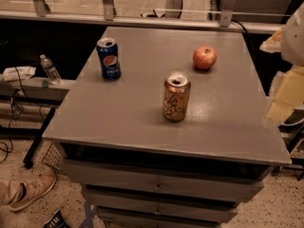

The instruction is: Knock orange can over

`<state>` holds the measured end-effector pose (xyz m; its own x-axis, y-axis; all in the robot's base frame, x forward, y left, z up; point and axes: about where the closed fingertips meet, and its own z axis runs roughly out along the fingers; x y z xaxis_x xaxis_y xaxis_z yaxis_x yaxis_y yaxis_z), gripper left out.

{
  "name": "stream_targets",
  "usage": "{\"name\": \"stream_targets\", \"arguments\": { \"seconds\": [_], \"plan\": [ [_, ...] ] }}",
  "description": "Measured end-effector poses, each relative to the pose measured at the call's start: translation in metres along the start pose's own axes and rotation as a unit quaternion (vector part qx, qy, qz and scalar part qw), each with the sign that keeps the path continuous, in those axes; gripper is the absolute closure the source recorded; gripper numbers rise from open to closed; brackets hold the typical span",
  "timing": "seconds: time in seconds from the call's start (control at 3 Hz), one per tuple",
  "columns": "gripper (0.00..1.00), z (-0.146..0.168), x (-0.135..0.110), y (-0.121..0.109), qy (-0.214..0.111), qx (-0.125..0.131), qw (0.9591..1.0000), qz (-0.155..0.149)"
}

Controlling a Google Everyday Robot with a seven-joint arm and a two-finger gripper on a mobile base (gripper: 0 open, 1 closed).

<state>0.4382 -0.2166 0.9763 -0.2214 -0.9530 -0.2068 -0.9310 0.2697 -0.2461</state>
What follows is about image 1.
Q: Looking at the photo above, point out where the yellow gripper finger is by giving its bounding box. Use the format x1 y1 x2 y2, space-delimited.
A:
259 28 283 53
265 66 304 124

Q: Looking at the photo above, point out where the orange soda can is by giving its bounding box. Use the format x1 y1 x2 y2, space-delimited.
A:
162 71 191 122

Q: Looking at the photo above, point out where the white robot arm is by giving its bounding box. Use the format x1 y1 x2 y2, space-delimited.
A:
259 3 304 124

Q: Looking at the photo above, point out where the blue Pepsi can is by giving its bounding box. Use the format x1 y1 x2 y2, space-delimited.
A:
96 37 121 81

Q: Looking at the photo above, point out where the red apple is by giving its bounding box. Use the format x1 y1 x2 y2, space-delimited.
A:
193 46 217 70

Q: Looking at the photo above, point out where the grey drawer cabinet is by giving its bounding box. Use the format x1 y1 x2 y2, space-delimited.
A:
44 27 290 228

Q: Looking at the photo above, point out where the metal window railing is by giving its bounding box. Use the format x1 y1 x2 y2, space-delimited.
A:
0 0 281 34

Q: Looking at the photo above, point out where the clear plastic water bottle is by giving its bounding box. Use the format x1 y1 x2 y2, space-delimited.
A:
40 54 62 85

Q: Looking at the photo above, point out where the side bench shelf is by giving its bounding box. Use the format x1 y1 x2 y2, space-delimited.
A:
0 77 75 169

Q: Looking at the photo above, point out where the white crumpled cloth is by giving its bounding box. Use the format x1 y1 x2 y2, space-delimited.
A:
1 66 36 82

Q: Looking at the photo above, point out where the tan sneaker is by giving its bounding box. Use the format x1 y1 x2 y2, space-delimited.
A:
9 170 57 212

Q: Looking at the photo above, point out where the beige trouser leg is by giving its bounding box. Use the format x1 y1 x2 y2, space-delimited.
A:
0 180 26 205

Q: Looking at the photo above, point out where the wire mesh basket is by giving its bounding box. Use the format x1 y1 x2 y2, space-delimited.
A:
42 143 65 175

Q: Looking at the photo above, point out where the black cable on floor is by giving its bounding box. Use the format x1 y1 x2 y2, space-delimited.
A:
0 66 29 163

